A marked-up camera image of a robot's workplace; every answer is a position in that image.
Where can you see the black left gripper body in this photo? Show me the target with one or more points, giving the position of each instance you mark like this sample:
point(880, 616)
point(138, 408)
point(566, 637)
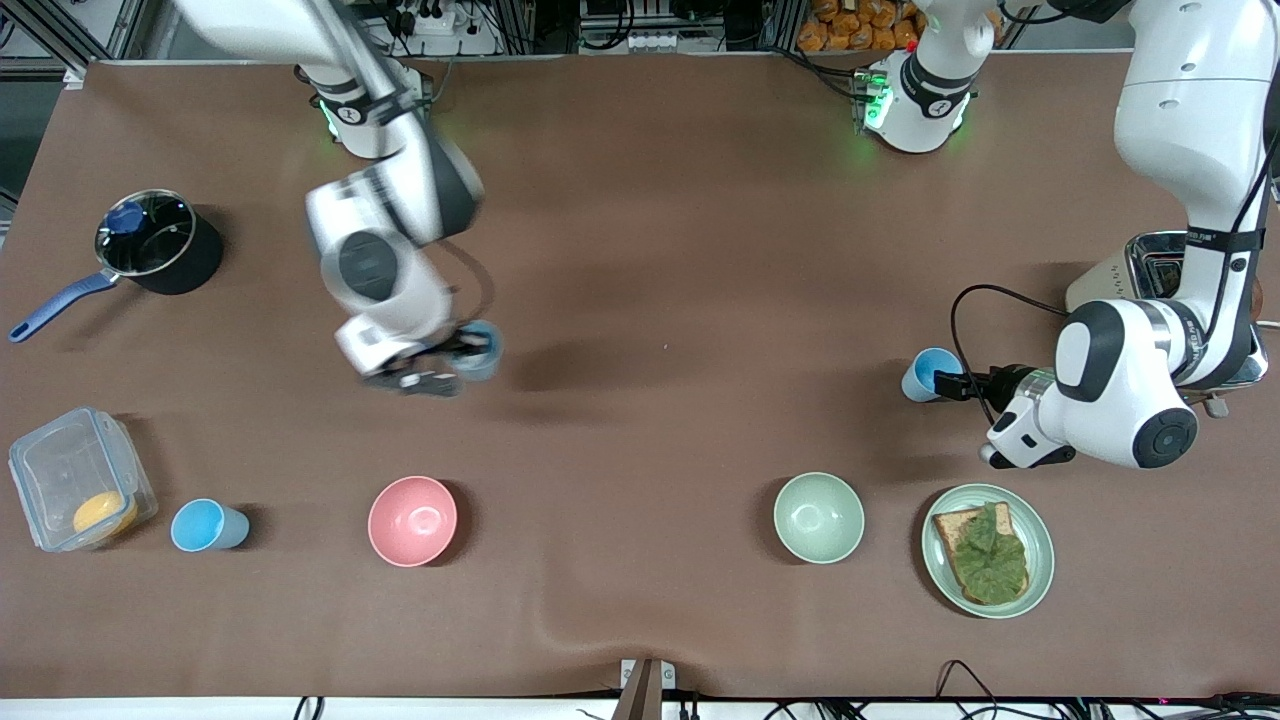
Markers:
point(1008, 383)

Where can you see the light blue plastic cup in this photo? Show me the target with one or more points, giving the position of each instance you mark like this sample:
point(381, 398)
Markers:
point(918, 378)
point(205, 526)
point(485, 368)

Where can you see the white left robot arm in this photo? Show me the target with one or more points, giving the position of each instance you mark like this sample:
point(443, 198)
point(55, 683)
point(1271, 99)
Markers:
point(1120, 400)

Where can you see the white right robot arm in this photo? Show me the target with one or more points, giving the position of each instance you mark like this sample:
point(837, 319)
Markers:
point(375, 270)

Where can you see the brown bread slice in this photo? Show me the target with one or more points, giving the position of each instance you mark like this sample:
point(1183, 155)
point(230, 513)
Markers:
point(945, 525)

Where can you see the beige chrome toaster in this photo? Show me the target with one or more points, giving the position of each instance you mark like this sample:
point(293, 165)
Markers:
point(1120, 275)

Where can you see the pale green plate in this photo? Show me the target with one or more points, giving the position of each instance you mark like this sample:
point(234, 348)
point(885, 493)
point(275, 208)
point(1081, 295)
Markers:
point(1040, 550)

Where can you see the green lettuce leaf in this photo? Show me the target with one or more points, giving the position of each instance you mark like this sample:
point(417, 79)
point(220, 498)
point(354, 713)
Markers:
point(990, 560)

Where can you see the pink bowl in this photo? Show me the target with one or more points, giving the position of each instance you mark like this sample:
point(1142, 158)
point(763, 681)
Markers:
point(412, 521)

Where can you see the pale green bowl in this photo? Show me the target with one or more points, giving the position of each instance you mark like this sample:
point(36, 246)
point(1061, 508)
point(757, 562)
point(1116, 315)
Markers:
point(818, 518)

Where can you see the glass lid with blue knob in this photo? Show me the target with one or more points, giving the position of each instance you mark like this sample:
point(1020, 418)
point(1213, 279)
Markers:
point(160, 240)

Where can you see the white power strip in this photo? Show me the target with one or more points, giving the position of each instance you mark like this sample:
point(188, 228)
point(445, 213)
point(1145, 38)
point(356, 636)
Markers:
point(435, 20)

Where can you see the white socket strip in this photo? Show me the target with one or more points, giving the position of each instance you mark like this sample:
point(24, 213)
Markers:
point(655, 43)

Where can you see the orange round food piece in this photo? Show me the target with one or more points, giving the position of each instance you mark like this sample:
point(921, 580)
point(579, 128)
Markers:
point(104, 514)

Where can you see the bag of orange buns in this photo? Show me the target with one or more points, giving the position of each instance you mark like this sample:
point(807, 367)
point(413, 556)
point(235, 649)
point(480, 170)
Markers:
point(860, 25)

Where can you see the clear plastic container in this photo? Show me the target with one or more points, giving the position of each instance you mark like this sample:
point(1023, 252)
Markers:
point(55, 470)

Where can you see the grey metal bracket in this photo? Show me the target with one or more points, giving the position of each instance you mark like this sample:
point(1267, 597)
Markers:
point(646, 690)

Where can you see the aluminium frame profile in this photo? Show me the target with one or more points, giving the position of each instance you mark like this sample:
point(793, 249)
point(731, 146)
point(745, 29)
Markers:
point(60, 28)

